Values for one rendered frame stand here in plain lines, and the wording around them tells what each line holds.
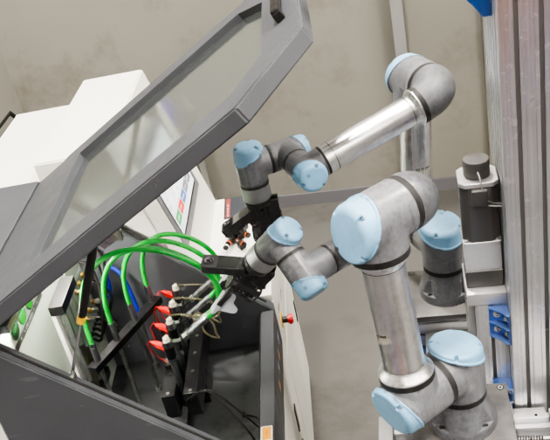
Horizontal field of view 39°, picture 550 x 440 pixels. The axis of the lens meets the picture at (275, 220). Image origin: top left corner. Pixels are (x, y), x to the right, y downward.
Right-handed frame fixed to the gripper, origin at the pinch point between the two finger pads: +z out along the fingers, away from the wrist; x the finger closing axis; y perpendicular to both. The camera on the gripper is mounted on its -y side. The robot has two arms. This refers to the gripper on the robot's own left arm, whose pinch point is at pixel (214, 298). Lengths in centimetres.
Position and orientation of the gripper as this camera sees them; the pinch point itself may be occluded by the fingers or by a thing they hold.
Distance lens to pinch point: 205.1
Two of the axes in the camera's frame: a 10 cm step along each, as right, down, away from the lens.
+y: 8.5, 4.5, 2.6
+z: -5.0, 5.6, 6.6
